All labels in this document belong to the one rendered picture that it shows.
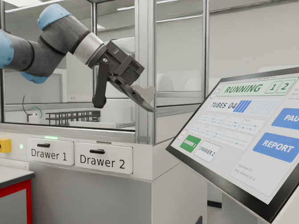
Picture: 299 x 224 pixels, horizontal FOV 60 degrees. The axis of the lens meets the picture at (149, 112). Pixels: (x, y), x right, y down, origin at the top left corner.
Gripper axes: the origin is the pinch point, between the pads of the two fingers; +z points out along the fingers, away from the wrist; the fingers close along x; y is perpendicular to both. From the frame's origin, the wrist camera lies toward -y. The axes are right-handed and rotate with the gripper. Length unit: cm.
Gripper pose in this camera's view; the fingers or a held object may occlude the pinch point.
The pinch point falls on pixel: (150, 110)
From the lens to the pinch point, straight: 70.0
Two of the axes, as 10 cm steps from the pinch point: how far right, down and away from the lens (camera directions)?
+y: 6.2, -7.8, 1.0
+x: -2.2, -0.5, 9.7
